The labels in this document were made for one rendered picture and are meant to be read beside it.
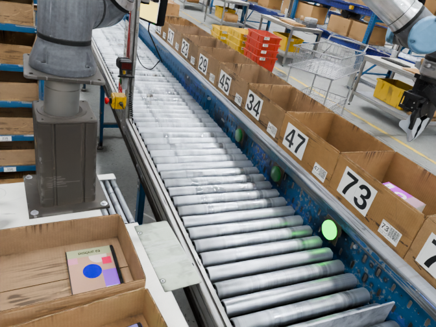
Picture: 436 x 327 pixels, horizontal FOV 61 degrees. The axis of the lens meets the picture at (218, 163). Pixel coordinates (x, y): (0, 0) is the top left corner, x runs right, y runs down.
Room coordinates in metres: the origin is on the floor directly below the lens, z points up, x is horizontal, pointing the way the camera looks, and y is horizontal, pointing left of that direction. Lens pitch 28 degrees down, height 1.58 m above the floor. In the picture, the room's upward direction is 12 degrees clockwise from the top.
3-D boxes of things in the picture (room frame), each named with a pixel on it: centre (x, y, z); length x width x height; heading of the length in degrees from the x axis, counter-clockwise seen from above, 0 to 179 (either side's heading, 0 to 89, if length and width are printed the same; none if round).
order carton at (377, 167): (1.18, -0.66, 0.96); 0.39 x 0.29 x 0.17; 28
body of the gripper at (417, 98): (1.18, -0.59, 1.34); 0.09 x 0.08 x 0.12; 31
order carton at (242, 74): (2.21, -0.11, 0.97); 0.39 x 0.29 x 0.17; 28
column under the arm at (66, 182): (1.10, 0.53, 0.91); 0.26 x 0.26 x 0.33; 33
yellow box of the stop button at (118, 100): (1.83, 0.58, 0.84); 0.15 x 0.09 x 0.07; 28
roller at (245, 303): (0.86, -0.31, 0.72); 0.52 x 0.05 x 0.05; 118
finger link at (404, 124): (1.17, -0.58, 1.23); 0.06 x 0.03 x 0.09; 31
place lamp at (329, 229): (1.12, -0.44, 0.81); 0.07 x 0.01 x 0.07; 28
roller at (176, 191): (1.38, -0.04, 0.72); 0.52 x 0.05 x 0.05; 118
